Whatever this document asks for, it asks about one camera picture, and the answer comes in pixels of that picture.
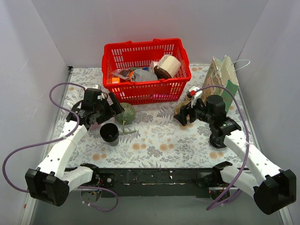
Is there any brown cardboard cup carrier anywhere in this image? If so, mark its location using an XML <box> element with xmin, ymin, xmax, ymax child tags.
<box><xmin>174</xmin><ymin>95</ymin><xmax>193</xmax><ymax>114</ymax></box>

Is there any black paper coffee cup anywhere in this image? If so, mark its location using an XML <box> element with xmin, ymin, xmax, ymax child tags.
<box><xmin>99</xmin><ymin>123</ymin><xmax>119</xmax><ymax>146</ymax></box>

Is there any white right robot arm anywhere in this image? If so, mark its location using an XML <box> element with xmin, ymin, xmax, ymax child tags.
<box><xmin>174</xmin><ymin>95</ymin><xmax>296</xmax><ymax>215</ymax></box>

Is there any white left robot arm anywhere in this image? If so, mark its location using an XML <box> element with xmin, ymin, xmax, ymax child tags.
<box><xmin>25</xmin><ymin>88</ymin><xmax>124</xmax><ymax>206</ymax></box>

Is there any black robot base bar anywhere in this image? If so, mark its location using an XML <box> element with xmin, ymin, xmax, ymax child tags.
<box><xmin>65</xmin><ymin>167</ymin><xmax>242</xmax><ymax>199</ymax></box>

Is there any green netted melon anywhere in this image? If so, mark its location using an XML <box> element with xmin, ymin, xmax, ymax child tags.
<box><xmin>114</xmin><ymin>102</ymin><xmax>136</xmax><ymax>125</ymax></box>

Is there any orange snack box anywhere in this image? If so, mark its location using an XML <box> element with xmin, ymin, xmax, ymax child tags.
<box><xmin>112</xmin><ymin>77</ymin><xmax>120</xmax><ymax>84</ymax></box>

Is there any grey foil pouch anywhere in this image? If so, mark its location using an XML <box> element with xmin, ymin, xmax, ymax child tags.
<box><xmin>130</xmin><ymin>69</ymin><xmax>158</xmax><ymax>82</ymax></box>

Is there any floral patterned table mat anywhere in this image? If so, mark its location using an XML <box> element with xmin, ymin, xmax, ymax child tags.
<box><xmin>45</xmin><ymin>64</ymin><xmax>262</xmax><ymax>169</ymax></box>

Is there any green illustrated paper bag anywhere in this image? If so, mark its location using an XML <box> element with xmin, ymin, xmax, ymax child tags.
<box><xmin>201</xmin><ymin>55</ymin><xmax>240</xmax><ymax>112</ymax></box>

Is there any red plastic shopping basket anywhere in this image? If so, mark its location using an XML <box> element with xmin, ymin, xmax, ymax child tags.
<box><xmin>102</xmin><ymin>38</ymin><xmax>191</xmax><ymax>105</ymax></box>

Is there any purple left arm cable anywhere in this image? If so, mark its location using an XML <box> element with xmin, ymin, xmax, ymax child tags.
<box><xmin>2</xmin><ymin>82</ymin><xmax>119</xmax><ymax>213</ymax></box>

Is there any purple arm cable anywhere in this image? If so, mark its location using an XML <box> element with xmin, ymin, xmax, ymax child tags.
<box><xmin>2</xmin><ymin>82</ymin><xmax>119</xmax><ymax>213</ymax></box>
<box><xmin>193</xmin><ymin>85</ymin><xmax>249</xmax><ymax>211</ymax></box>

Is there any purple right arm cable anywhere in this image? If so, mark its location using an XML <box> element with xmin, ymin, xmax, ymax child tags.
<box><xmin>193</xmin><ymin>85</ymin><xmax>249</xmax><ymax>211</ymax></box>

